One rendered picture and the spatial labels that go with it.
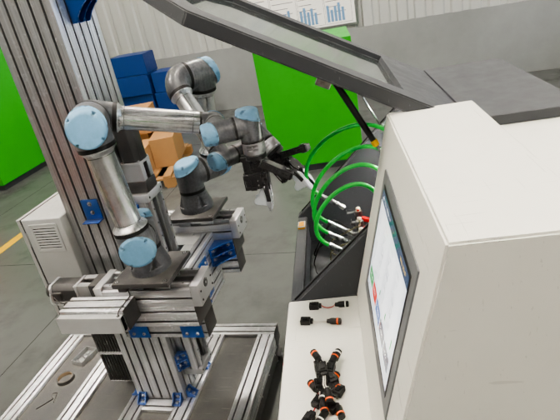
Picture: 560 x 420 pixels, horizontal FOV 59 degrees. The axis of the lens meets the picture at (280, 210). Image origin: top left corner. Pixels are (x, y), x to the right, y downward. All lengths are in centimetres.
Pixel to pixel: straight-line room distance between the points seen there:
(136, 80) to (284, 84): 368
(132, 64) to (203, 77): 620
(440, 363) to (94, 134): 112
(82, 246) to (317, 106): 340
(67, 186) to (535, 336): 170
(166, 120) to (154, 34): 740
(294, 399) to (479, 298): 66
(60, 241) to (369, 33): 668
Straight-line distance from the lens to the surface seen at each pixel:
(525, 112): 147
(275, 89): 509
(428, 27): 820
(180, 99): 203
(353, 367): 138
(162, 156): 600
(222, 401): 249
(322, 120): 516
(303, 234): 207
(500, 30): 833
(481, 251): 75
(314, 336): 149
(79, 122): 155
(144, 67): 821
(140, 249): 167
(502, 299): 81
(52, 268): 229
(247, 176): 165
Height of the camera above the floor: 192
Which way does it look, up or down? 25 degrees down
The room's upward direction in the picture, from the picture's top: 11 degrees counter-clockwise
